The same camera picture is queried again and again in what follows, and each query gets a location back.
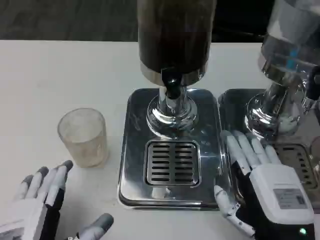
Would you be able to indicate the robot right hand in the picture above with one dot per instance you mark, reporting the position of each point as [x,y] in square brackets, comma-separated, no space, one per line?
[275,190]

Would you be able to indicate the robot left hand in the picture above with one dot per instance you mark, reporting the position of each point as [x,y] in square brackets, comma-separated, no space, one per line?
[35,195]

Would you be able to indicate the clear ribbed glass cup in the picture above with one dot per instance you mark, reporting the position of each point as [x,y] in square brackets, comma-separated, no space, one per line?
[82,140]

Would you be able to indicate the slotted steel drip grid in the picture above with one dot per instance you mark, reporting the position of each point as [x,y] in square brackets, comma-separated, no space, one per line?
[300,160]
[172,162]

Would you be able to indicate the steel drip tray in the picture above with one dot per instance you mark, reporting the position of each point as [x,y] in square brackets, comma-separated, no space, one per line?
[212,140]
[232,110]

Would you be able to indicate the black dispenser tap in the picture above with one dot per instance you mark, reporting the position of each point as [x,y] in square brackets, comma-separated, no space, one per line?
[171,82]
[313,82]

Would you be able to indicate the clear water dispenser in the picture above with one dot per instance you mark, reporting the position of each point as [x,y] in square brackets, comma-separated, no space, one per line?
[282,45]

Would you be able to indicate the dark drink dispenser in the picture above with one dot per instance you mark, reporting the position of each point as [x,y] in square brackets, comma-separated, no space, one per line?
[175,32]

